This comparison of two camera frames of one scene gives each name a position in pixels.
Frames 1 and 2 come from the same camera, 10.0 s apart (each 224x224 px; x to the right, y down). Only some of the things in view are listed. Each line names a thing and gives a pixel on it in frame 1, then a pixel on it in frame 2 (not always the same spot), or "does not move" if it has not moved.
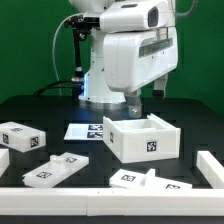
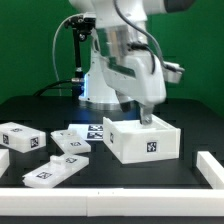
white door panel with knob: (61, 167) does not move
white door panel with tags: (136, 179) to (70, 142)
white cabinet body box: (137, 139) does not move
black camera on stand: (81, 26) does not move
